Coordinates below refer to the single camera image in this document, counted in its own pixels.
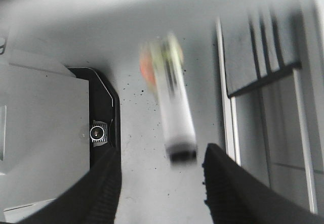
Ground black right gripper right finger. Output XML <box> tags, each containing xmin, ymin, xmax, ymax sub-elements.
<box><xmin>202</xmin><ymin>143</ymin><xmax>323</xmax><ymax>223</ymax></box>

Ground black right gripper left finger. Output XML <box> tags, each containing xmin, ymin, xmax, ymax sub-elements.
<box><xmin>19</xmin><ymin>148</ymin><xmax>122</xmax><ymax>223</ymax></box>

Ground white whiteboard marker pen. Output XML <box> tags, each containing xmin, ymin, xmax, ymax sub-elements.
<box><xmin>139</xmin><ymin>32</ymin><xmax>197</xmax><ymax>165</ymax></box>

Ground black and grey robot base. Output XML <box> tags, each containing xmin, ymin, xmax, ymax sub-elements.
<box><xmin>1</xmin><ymin>48</ymin><xmax>120</xmax><ymax>223</ymax></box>

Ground white whiteboard with aluminium frame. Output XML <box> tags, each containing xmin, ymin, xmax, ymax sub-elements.
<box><xmin>1</xmin><ymin>0</ymin><xmax>323</xmax><ymax>223</ymax></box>

